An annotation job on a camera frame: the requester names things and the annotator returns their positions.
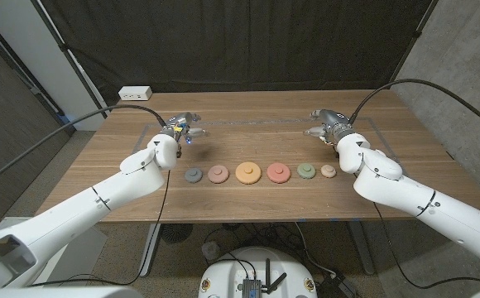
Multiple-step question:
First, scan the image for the round grey floor object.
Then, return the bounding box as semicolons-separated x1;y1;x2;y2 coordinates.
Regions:
201;241;223;262

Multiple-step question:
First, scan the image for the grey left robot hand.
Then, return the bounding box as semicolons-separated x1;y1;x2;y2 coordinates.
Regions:
159;111;210;146

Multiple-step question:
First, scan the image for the grey router with black antennas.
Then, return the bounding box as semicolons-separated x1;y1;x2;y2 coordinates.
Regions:
242;258;288;298

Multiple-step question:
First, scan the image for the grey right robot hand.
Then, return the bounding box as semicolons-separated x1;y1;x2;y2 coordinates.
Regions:
303;108;357;145

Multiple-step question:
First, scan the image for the grey table leg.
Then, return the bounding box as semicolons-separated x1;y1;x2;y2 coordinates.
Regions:
347;221;377;276

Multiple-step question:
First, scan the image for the white robot torso base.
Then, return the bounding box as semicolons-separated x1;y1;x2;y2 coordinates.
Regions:
197;246;319;298

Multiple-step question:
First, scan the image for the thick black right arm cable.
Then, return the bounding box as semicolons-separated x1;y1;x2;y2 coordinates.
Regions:
348;78;480;136

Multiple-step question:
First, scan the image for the white table leg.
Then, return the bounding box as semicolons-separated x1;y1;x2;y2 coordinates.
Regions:
137;223;162;278

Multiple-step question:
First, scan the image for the small dark grey toy ring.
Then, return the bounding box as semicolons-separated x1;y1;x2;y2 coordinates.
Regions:
184;167;204;184

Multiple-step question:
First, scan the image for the black backdrop curtain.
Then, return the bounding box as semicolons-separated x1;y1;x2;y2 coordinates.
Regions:
39;0;435;111

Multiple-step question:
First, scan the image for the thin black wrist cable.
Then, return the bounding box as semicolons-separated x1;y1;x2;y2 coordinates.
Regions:
372;201;480;290
26;167;172;289

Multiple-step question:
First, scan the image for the coral red toy ring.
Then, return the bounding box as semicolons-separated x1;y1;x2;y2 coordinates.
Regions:
266;161;292;185

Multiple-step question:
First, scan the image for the round black fan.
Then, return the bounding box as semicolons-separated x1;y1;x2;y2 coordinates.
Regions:
160;223;194;244

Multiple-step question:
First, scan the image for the white floor cable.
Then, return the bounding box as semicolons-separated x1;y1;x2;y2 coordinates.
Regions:
294;222;337;277

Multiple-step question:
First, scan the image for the thin black left wrist cable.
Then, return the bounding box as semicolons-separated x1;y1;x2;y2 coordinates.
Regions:
26;167;172;289

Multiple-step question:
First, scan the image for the white power strip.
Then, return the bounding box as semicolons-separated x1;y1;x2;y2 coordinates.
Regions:
118;85;153;102

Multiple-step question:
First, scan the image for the black backdrop stand pole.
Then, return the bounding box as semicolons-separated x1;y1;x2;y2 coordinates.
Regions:
387;0;439;89
30;0;111;119

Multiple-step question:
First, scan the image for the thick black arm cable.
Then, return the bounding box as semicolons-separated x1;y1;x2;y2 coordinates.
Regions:
0;103;169;195
348;78;480;136

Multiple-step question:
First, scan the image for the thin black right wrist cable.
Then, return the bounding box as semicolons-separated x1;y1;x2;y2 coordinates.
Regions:
372;201;480;290

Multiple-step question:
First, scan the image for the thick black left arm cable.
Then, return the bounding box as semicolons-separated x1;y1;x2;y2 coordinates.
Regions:
0;103;169;195

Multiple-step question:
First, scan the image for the black power brick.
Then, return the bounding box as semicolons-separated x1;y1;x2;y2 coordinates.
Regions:
318;272;361;298

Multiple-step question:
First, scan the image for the dusty pink toy ring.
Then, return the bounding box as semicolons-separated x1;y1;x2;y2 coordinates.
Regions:
207;164;230;185

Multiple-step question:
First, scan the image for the large orange toy ring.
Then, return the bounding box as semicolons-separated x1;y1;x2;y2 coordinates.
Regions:
235;161;262;185

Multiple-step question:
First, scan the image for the sage green toy ring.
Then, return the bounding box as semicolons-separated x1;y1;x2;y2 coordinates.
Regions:
296;162;317;180

